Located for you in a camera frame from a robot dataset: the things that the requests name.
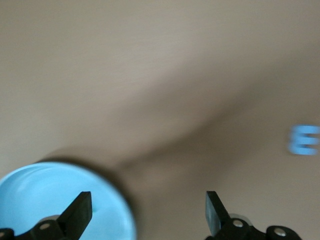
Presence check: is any brown table cover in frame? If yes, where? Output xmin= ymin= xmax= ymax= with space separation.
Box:
xmin=0 ymin=0 xmax=320 ymax=240

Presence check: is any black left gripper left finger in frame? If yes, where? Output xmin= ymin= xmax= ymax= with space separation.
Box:
xmin=0 ymin=191 xmax=93 ymax=240

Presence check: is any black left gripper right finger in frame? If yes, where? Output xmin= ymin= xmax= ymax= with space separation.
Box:
xmin=204 ymin=190 xmax=301 ymax=240

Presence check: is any blue plate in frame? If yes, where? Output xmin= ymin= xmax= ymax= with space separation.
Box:
xmin=0 ymin=161 xmax=138 ymax=240

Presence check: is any blue foam letter m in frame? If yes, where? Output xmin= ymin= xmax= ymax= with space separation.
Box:
xmin=286 ymin=124 xmax=320 ymax=156

